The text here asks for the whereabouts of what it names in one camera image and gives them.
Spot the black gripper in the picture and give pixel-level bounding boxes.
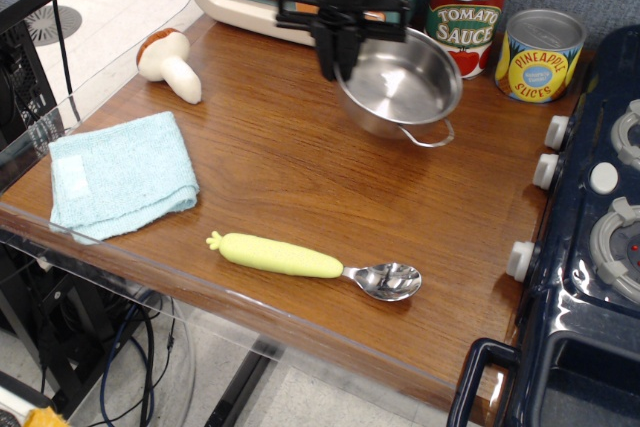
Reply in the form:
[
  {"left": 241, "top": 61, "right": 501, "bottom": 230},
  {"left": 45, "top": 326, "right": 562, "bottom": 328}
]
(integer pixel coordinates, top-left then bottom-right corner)
[{"left": 276, "top": 0, "right": 409, "bottom": 81}]

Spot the stainless steel pot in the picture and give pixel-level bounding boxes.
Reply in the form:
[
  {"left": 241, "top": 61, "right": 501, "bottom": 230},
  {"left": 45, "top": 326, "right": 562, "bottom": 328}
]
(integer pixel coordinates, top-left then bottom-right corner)
[{"left": 334, "top": 28, "right": 463, "bottom": 148}]

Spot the tomato sauce can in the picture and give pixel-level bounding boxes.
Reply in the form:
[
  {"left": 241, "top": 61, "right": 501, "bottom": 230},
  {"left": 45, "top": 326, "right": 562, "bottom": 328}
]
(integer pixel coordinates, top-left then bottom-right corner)
[{"left": 425, "top": 0, "right": 505, "bottom": 79}]

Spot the plush mushroom toy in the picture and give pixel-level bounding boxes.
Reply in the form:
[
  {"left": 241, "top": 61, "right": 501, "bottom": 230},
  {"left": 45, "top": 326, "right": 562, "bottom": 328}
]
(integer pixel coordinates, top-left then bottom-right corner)
[{"left": 136, "top": 28, "right": 202, "bottom": 105}]

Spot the pineapple slices can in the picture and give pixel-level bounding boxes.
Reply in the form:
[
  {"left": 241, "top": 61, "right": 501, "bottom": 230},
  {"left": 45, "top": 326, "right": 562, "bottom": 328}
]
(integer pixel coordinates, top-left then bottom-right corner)
[{"left": 494, "top": 9, "right": 587, "bottom": 104}]

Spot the light blue folded cloth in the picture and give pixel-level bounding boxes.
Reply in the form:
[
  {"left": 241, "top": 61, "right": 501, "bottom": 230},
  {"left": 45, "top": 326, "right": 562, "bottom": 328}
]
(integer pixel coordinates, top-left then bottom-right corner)
[{"left": 49, "top": 112, "right": 199, "bottom": 245}]

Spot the clear acrylic table guard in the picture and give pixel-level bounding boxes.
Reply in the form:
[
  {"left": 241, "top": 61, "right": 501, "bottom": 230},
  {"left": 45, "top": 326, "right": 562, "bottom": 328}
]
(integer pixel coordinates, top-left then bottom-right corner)
[{"left": 1, "top": 18, "right": 308, "bottom": 342}]

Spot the dark blue toy stove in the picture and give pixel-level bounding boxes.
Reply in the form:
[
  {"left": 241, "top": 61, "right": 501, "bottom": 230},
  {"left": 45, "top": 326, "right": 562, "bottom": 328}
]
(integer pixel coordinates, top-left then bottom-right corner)
[{"left": 447, "top": 26, "right": 639, "bottom": 426}]

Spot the spoon with yellow-green handle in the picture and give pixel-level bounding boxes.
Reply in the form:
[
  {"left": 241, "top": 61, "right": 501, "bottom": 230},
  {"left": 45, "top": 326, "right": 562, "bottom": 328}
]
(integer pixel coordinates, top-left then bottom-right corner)
[{"left": 206, "top": 231, "right": 422, "bottom": 302}]

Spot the black cable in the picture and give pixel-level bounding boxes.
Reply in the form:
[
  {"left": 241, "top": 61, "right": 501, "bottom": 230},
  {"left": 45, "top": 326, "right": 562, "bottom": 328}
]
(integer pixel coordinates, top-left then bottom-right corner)
[{"left": 51, "top": 0, "right": 81, "bottom": 123}]

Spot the blue cable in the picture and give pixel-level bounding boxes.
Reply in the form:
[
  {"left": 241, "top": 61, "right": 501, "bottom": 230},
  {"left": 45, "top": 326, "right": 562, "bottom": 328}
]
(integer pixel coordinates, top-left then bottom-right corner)
[{"left": 99, "top": 296, "right": 156, "bottom": 427}]

